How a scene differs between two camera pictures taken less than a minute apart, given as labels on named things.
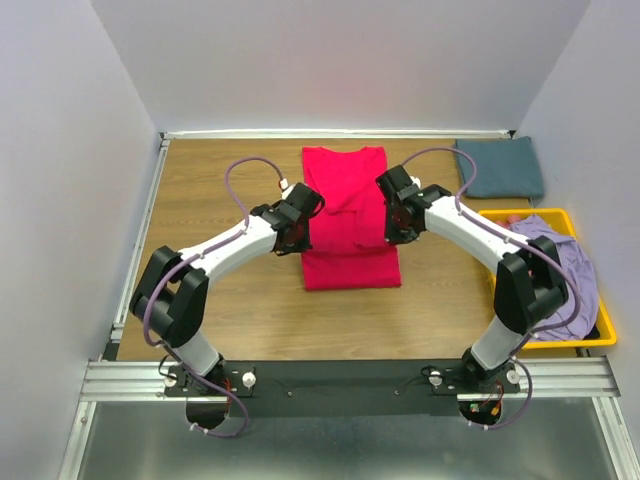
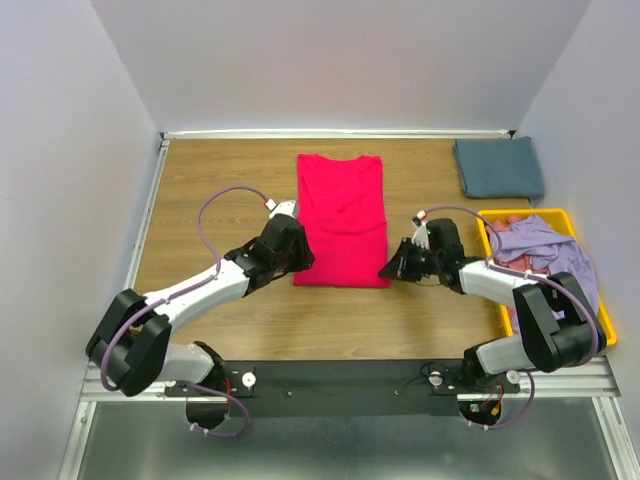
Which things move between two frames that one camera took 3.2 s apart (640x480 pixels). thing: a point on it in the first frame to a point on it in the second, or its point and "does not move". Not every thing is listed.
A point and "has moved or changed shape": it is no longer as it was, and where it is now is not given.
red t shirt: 351,248 has moved or changed shape
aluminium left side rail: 118,322 does not move
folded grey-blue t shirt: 506,168 does not move
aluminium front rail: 145,381 does not move
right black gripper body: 395,230 to 413,261
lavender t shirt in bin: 570,253 does not move
